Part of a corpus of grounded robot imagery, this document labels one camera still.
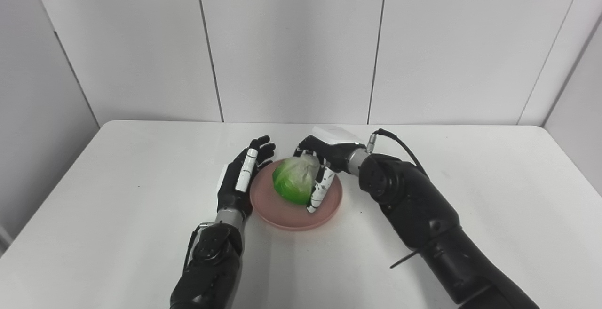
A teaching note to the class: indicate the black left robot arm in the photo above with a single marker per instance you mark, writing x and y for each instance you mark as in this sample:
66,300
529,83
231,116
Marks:
211,266

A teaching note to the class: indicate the green white cabbage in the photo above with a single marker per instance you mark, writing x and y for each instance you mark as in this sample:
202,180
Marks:
291,182

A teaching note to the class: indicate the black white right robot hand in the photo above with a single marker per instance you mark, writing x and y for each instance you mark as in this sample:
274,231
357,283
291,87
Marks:
336,137

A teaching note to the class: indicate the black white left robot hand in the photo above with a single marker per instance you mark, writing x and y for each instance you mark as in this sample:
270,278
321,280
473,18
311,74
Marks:
230,191

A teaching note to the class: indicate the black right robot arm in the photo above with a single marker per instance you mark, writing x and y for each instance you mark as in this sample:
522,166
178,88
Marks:
423,215

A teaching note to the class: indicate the pink round plate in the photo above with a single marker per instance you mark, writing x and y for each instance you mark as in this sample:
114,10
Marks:
291,217

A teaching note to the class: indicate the black zip tie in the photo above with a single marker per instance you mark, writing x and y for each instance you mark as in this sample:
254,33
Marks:
404,259

